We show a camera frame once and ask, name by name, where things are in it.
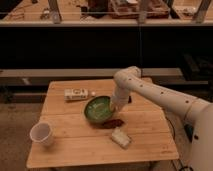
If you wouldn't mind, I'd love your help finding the green ceramic bowl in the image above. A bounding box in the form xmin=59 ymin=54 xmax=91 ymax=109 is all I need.
xmin=84 ymin=96 xmax=113 ymax=124

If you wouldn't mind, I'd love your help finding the translucent plastic cup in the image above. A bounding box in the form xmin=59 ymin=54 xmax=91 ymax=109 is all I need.
xmin=29 ymin=122 xmax=53 ymax=147

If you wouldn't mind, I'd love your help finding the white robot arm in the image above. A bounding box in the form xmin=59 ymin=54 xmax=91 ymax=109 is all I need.
xmin=110 ymin=66 xmax=213 ymax=171

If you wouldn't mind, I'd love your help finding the brown oblong food item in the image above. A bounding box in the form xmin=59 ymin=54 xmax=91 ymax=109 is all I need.
xmin=102 ymin=119 xmax=124 ymax=129

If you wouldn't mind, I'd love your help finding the wooden folding table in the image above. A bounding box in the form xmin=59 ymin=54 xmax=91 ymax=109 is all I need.
xmin=27 ymin=79 xmax=179 ymax=169

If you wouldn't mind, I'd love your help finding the white crumpled packet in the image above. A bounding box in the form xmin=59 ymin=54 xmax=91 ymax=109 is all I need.
xmin=111 ymin=129 xmax=131 ymax=148

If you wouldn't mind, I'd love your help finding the long wooden workbench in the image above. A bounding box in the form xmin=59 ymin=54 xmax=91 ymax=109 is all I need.
xmin=0 ymin=0 xmax=213 ymax=27

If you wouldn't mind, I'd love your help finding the black floor cable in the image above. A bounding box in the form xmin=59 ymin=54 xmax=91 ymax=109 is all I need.
xmin=168 ymin=118 xmax=193 ymax=171

